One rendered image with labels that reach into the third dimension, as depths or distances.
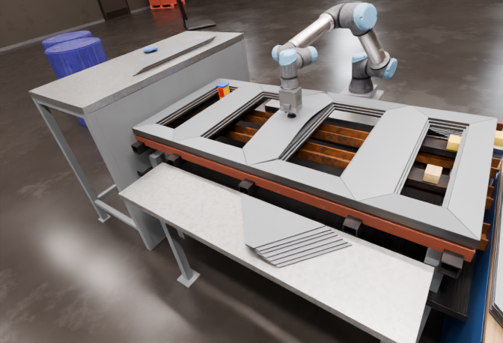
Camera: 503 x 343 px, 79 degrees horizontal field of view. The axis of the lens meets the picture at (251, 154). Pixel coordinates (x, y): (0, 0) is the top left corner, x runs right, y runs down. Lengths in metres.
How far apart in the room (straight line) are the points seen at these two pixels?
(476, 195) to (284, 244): 0.62
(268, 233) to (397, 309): 0.42
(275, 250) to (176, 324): 0.98
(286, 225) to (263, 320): 0.81
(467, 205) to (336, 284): 0.47
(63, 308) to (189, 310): 0.75
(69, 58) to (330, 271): 3.49
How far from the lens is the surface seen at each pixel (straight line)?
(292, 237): 1.05
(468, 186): 1.22
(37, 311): 2.34
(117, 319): 2.04
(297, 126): 1.40
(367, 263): 1.04
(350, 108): 1.66
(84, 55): 3.94
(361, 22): 1.64
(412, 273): 1.05
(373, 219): 1.11
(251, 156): 1.29
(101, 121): 1.73
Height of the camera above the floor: 1.58
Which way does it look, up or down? 34 degrees down
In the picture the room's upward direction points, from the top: 9 degrees counter-clockwise
